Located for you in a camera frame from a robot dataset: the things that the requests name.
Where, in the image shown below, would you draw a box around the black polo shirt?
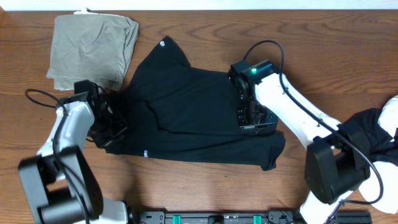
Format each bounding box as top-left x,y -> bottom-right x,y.
106,36 -> 285,171

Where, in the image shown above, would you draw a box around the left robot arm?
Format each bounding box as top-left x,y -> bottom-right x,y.
18,91 -> 130,224

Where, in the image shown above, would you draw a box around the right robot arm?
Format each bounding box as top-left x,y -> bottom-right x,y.
228,60 -> 371,223

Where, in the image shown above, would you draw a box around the folded khaki trousers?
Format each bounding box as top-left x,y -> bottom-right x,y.
47,11 -> 139,91

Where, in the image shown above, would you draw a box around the black and white jersey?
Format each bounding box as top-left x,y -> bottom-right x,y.
347,96 -> 397,214

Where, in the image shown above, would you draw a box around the left black cable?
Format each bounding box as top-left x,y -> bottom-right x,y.
24,88 -> 108,224

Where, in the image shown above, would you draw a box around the black cable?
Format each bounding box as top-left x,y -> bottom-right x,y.
24,88 -> 108,224
242,39 -> 384,224

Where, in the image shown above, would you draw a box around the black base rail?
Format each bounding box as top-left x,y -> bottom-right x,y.
133,210 -> 373,224

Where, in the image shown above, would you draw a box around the right black cable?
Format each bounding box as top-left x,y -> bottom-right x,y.
242,39 -> 384,224

